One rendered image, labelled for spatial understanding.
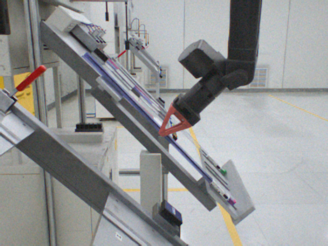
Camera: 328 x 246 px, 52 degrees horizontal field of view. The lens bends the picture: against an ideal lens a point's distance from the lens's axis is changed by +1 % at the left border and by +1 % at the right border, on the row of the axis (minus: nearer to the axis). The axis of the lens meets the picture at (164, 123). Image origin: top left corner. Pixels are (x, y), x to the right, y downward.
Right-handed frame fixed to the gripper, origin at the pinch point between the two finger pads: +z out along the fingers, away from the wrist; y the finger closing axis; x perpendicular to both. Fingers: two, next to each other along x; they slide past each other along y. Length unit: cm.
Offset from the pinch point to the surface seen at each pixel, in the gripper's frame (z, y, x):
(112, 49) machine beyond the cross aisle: 62, -408, -81
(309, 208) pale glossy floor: -1, -146, 132
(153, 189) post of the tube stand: 16.6, -10.9, 11.7
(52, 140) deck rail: 11.6, 18.7, -15.7
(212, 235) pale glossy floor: 50, -106, 81
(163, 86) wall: 91, -721, 21
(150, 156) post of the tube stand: 10.1, -10.9, 4.0
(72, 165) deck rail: 12.7, 18.4, -9.8
